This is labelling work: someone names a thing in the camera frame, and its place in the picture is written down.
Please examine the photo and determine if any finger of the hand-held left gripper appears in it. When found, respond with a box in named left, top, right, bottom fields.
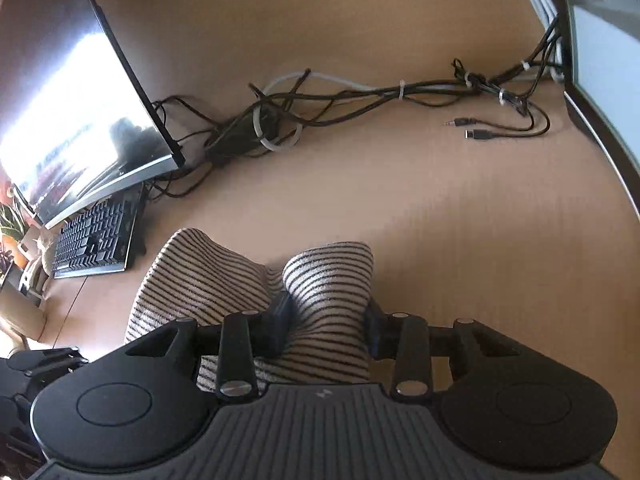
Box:
left=10, top=347, right=90, bottom=378

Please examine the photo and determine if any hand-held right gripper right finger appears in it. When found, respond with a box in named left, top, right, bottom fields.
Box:
left=365, top=300, right=521, bottom=401

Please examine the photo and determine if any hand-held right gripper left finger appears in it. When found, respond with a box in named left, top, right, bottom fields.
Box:
left=125, top=294, right=292, bottom=403

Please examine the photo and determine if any striped knit garment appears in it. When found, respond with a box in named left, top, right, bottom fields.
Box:
left=125, top=228, right=375, bottom=393

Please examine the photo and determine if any cream cup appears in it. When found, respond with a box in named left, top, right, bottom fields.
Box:
left=0, top=287, right=48, bottom=341

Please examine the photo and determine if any small white figurine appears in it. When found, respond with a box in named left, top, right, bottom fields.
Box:
left=20, top=225, right=56, bottom=283

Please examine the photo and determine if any black mechanical keyboard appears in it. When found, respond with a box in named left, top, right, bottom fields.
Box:
left=52, top=187, right=148, bottom=279

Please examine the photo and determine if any potted plant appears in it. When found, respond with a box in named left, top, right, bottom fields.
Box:
left=0, top=180, right=32, bottom=271

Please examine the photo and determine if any black power adapter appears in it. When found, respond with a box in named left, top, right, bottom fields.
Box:
left=205, top=115, right=266, bottom=161

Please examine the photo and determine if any curved black computer monitor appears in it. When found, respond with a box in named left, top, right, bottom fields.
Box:
left=0, top=0, right=186, bottom=226

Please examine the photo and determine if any white computer case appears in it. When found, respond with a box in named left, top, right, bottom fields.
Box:
left=550, top=0, right=640, bottom=221

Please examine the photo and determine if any grey-white looped cable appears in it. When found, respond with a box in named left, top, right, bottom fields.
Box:
left=252, top=71, right=401, bottom=152

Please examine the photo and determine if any black USB cable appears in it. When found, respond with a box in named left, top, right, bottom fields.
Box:
left=464, top=102, right=551, bottom=142

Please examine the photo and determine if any black cable bundle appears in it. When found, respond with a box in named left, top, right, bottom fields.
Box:
left=150, top=15, right=568, bottom=198

